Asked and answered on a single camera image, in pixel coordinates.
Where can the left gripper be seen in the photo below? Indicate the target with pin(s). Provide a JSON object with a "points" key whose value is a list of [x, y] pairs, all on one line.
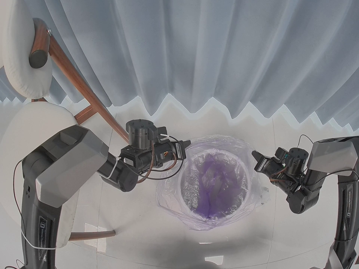
{"points": [[179, 150]]}

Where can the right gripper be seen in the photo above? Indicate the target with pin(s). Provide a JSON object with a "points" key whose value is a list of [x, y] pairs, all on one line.
{"points": [[262, 164]]}

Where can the purple plastic bag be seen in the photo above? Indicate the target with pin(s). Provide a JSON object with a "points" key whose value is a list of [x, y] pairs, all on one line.
{"points": [[213, 172]]}

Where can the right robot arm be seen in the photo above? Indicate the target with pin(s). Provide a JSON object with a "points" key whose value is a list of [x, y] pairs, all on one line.
{"points": [[331, 155]]}

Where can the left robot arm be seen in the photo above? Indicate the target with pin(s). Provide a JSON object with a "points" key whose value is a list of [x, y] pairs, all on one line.
{"points": [[70, 161]]}

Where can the white trash bin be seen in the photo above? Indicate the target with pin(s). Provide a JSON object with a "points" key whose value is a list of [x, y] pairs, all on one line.
{"points": [[246, 175]]}

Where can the pale blue curtain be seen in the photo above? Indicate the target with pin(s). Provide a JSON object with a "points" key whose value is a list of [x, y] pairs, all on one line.
{"points": [[196, 38]]}

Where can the white padded wooden chair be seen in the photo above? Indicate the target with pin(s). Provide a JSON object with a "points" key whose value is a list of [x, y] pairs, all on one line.
{"points": [[28, 52]]}

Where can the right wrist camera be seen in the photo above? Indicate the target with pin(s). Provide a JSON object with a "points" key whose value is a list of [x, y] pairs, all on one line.
{"points": [[280, 153]]}

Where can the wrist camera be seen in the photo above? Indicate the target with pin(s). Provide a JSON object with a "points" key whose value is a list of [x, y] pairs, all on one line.
{"points": [[280, 153], [161, 130]]}

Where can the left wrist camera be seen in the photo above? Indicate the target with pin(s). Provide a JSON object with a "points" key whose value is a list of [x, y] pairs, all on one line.
{"points": [[161, 130]]}

